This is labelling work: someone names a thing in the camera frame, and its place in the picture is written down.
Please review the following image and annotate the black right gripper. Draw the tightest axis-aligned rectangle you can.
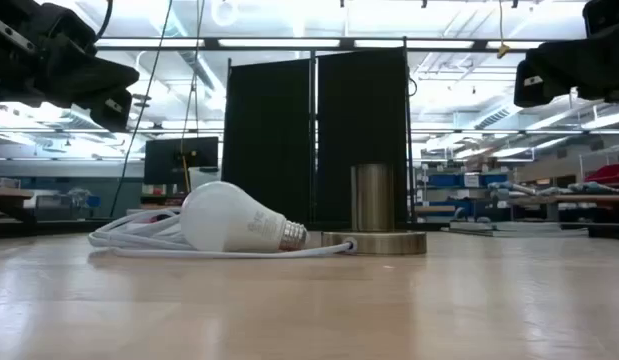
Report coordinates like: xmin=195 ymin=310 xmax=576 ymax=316
xmin=513 ymin=0 xmax=619 ymax=109

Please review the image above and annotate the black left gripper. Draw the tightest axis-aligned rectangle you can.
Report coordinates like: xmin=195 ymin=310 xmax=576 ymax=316
xmin=0 ymin=0 xmax=140 ymax=132

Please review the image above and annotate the white LED lightbulb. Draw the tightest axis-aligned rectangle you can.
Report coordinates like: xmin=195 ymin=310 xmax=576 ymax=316
xmin=179 ymin=180 xmax=309 ymax=254

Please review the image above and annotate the brushed metal lamp base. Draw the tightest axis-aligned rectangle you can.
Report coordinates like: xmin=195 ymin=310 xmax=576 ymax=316
xmin=321 ymin=163 xmax=428 ymax=256

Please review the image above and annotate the black computer monitor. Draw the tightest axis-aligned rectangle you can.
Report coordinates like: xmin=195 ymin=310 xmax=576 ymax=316
xmin=143 ymin=136 xmax=220 ymax=186

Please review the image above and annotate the red storage bin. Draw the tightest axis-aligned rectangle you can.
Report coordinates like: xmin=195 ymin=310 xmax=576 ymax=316
xmin=583 ymin=162 xmax=619 ymax=187

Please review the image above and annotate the cluttered work table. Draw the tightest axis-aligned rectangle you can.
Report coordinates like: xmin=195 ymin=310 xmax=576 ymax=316
xmin=508 ymin=192 xmax=619 ymax=222

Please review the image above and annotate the blue storage bin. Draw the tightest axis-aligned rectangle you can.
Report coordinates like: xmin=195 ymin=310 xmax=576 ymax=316
xmin=481 ymin=172 xmax=510 ymax=189
xmin=428 ymin=172 xmax=464 ymax=189

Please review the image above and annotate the white plastic bin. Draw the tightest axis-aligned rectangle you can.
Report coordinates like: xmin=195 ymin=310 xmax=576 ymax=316
xmin=188 ymin=167 xmax=223 ymax=194

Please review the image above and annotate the wooden side table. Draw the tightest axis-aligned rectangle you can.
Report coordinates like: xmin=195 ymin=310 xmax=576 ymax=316
xmin=0 ymin=187 xmax=38 ymax=224

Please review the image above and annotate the silver hard drive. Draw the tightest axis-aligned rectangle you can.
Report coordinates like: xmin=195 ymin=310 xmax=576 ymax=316
xmin=441 ymin=221 xmax=590 ymax=239

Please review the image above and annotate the black overhead crossbar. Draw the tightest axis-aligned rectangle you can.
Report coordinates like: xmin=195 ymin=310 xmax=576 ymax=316
xmin=93 ymin=35 xmax=545 ymax=54

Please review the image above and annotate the black hanging cable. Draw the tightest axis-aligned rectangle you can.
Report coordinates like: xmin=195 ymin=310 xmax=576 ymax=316
xmin=108 ymin=0 xmax=174 ymax=219

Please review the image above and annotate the yellow hanging cable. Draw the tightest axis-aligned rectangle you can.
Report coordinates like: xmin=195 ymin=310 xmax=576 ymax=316
xmin=496 ymin=0 xmax=511 ymax=60

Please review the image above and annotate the black aluminium table frame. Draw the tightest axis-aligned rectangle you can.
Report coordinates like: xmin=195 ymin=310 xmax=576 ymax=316
xmin=0 ymin=217 xmax=619 ymax=240

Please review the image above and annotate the white lamp power cord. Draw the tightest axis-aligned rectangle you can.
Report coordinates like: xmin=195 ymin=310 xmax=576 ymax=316
xmin=87 ymin=207 xmax=359 ymax=260

